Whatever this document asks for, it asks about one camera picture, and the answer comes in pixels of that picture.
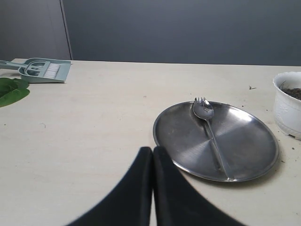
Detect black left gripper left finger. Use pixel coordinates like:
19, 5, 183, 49
69, 146, 153, 226

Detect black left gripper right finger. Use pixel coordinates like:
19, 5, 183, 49
153, 146, 243, 226

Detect stainless steel spork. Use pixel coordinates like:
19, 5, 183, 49
192, 97, 235, 181

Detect white scalloped flower pot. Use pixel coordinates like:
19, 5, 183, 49
273, 72, 301, 140

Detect dark contents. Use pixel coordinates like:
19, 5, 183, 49
281, 88, 301, 100

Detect round stainless steel plate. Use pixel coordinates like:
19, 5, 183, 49
153, 101, 279, 183

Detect loose green leaf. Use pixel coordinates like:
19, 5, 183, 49
0, 78, 30, 107

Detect green dustpan with brush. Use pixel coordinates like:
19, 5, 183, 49
0, 58, 71, 83

